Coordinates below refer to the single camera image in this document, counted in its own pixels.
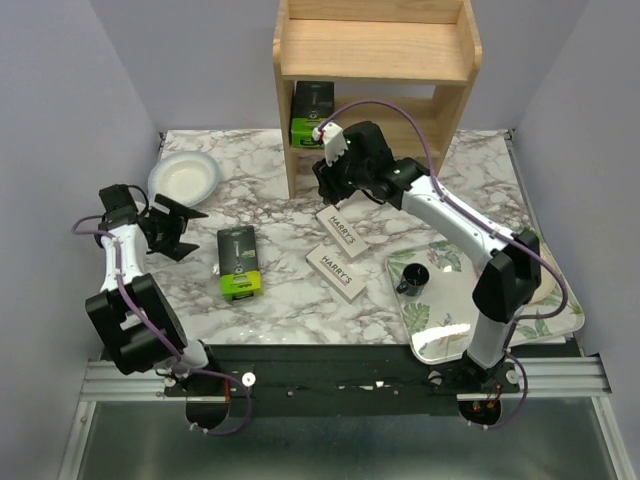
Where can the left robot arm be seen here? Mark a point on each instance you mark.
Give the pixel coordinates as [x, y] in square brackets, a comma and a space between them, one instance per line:
[133, 318]

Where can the floral leaf tray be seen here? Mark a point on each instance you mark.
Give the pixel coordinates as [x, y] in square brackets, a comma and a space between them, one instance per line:
[440, 321]

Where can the pink and cream plate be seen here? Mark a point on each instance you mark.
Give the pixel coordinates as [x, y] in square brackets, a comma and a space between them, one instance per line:
[549, 292]

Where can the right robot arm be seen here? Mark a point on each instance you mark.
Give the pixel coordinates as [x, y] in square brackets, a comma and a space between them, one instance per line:
[508, 263]

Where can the light wooden shelf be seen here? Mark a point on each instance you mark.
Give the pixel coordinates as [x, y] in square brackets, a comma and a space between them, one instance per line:
[434, 43]

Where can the aluminium frame rail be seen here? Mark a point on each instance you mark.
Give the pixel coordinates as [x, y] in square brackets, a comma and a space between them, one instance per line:
[545, 372]

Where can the white Harry's box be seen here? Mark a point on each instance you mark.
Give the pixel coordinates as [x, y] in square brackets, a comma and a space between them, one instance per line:
[335, 272]
[341, 231]

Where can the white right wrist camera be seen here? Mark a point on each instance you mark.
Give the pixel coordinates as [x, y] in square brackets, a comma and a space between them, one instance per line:
[331, 137]

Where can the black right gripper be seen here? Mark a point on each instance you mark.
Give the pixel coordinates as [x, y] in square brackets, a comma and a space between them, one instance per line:
[327, 185]

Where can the white blue-rimmed bowl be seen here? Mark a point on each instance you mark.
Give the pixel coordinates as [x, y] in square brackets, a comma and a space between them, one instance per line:
[187, 177]

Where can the black mug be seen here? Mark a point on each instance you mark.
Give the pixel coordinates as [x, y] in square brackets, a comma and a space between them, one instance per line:
[414, 278]

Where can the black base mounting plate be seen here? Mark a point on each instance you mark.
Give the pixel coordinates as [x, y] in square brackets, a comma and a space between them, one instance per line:
[340, 381]

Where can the green black Gillette box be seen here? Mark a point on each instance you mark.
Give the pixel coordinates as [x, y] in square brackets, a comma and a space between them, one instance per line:
[239, 269]

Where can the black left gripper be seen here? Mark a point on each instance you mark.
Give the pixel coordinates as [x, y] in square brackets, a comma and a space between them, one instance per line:
[177, 218]

